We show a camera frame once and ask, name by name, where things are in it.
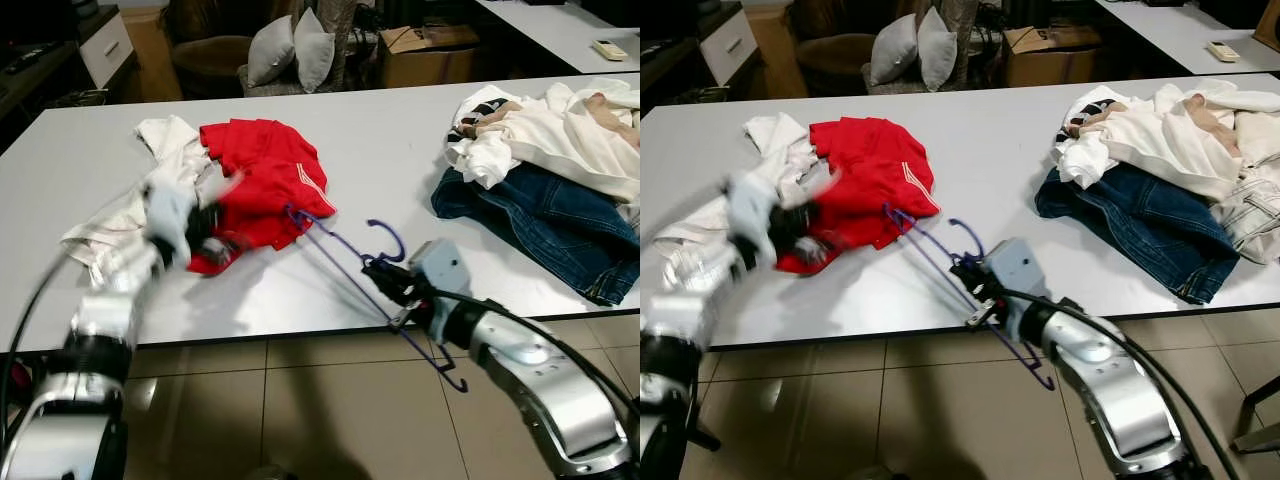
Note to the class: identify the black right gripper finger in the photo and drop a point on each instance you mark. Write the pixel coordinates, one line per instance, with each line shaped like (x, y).
(380, 283)
(388, 268)
(970, 268)
(965, 283)

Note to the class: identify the blue-violet clothes hanger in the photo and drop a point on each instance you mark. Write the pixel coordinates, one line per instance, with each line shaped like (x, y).
(340, 267)
(930, 263)

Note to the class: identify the red garment with white stripes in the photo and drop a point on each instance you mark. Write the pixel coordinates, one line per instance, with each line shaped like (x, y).
(870, 160)
(260, 160)

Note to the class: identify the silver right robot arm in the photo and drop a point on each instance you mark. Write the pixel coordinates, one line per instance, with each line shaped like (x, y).
(540, 390)
(1110, 390)

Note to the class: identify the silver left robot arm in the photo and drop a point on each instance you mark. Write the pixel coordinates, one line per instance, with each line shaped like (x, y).
(680, 300)
(60, 440)

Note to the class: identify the dark blue jeans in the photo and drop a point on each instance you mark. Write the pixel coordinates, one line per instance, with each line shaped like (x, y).
(530, 215)
(1130, 215)

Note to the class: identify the brown wicker chair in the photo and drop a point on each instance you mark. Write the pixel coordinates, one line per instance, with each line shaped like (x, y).
(210, 65)
(835, 65)

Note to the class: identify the grey cushion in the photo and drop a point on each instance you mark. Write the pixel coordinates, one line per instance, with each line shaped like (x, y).
(936, 50)
(270, 50)
(314, 50)
(892, 48)

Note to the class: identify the white drawer cabinet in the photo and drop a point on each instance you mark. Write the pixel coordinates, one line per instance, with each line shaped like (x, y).
(108, 50)
(730, 45)

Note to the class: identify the cream white garment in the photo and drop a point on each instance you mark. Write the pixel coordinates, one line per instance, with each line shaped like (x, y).
(1150, 135)
(550, 140)

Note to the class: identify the brown cardboard box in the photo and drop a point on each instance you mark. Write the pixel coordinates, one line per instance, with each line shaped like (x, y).
(1050, 60)
(425, 60)

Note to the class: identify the white remote control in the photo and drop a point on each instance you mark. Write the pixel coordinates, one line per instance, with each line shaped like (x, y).
(1222, 51)
(610, 49)

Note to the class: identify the pale washed denim garment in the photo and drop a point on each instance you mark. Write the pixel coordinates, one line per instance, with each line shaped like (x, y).
(1255, 210)

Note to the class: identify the white side table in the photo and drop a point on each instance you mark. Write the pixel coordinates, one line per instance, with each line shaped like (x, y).
(560, 25)
(1170, 25)

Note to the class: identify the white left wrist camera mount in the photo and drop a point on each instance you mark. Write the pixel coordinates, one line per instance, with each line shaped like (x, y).
(752, 205)
(168, 215)

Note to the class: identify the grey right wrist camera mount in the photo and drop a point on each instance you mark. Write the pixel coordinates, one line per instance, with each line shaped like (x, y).
(440, 268)
(1018, 270)

